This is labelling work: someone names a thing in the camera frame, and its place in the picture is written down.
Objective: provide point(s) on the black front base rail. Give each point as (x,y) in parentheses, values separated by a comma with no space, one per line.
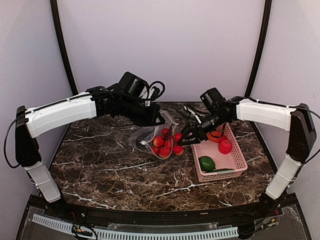
(283,222)

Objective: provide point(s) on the red orange mango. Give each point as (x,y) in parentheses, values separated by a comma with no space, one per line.
(216,137)

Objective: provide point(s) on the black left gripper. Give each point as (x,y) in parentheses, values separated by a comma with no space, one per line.
(152,120)

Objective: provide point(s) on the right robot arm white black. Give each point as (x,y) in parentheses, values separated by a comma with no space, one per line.
(297,120)

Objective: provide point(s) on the red lychee bunch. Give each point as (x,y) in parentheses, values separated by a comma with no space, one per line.
(165,144)

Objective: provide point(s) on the right black frame post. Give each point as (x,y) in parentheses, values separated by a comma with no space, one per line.
(260,47)

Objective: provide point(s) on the white slotted cable duct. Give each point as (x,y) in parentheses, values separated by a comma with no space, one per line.
(104,234)

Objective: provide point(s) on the black frame post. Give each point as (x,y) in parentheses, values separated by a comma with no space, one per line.
(62,46)
(260,47)

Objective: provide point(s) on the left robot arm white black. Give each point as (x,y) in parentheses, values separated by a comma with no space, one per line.
(94,102)

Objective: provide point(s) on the left black frame post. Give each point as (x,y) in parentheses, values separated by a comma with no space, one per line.
(62,46)

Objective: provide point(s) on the clear zip top bag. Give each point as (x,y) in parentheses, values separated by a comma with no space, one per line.
(142,139)

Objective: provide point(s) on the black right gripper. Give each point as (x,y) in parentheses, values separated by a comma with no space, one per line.
(200,132)

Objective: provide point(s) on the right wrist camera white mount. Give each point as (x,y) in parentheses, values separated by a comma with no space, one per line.
(189,114)

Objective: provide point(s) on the green cucumber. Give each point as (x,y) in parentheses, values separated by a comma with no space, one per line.
(221,170)

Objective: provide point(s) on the pink perforated plastic basket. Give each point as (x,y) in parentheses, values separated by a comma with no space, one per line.
(233,160)

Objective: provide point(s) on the green lime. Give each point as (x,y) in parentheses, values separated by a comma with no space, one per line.
(207,164)

